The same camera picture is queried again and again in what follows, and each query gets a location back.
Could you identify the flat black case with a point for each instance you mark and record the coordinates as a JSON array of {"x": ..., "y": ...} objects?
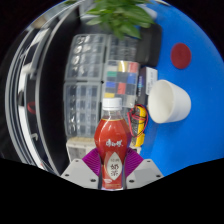
[{"x": 150, "y": 46}]

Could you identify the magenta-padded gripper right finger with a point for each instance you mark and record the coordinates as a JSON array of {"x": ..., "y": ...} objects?
[{"x": 145, "y": 173}]

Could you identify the yellow multimeter with red leads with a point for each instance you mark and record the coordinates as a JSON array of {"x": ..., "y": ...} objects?
[{"x": 141, "y": 123}]

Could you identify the red drink bottle white cap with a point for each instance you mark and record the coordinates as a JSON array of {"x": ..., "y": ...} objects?
[{"x": 112, "y": 136}]

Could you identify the black box with white label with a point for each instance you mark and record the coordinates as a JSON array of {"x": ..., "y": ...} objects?
[{"x": 150, "y": 80}]

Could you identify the green potted plant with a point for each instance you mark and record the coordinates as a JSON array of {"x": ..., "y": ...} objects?
[{"x": 123, "y": 16}]

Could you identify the dark grey overhead shelf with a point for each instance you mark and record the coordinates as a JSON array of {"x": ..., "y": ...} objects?
[{"x": 50, "y": 100}]

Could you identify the clear organizer box colourful parts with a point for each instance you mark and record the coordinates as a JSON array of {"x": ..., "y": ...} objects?
[{"x": 121, "y": 81}]

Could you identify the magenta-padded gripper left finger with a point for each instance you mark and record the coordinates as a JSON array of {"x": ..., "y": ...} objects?
[{"x": 78, "y": 173}]

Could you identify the grey parts drawer cabinet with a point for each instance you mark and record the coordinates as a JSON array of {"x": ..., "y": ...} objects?
[
  {"x": 121, "y": 48},
  {"x": 85, "y": 56},
  {"x": 81, "y": 110}
]

